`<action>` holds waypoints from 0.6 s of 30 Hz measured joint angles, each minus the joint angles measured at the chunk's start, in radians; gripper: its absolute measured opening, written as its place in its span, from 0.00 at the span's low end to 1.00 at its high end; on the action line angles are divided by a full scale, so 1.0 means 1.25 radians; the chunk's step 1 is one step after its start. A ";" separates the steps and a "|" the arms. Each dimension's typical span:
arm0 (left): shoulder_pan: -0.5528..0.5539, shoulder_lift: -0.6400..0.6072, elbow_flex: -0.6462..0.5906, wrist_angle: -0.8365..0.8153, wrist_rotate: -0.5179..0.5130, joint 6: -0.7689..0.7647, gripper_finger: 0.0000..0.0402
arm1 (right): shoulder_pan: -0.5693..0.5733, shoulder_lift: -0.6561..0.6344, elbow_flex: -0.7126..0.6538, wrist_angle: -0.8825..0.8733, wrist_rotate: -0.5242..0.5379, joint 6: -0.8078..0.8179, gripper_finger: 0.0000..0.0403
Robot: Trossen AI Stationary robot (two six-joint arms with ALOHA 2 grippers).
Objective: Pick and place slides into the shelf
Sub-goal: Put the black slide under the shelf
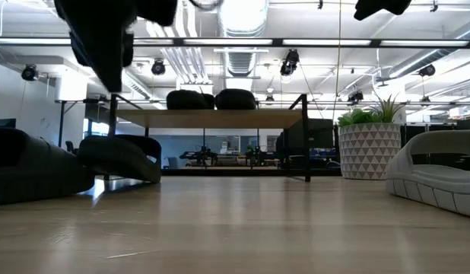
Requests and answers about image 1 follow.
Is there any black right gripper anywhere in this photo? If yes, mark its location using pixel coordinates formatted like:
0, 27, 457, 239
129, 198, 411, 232
353, 0, 413, 21

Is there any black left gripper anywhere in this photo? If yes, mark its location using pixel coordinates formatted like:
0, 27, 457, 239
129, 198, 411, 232
54, 0, 179, 94

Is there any light grey slide sandal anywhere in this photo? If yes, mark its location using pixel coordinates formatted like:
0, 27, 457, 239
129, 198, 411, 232
385, 129, 470, 218

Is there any dark background monitor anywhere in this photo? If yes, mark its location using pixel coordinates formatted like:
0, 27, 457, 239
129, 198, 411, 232
275, 118, 335, 169

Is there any succulent in white patterned pot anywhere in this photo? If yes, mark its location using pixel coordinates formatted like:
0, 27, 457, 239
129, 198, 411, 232
337, 94, 405, 180

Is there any thin hanging cable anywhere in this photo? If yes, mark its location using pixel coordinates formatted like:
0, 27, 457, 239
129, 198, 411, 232
335, 0, 342, 123

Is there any black background post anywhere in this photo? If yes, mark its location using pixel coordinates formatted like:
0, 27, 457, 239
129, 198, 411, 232
58, 100, 68, 148

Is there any black overhead camera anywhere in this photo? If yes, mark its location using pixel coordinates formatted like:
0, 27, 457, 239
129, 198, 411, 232
279, 48, 301, 77

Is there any wooden shelf with black frame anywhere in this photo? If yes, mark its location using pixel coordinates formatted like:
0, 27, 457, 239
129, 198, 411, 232
107, 93, 312, 183

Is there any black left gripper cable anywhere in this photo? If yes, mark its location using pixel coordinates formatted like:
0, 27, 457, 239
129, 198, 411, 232
188, 0, 225, 11

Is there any silver ceiling air duct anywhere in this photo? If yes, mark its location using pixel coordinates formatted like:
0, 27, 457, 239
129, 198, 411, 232
218, 0, 270, 79

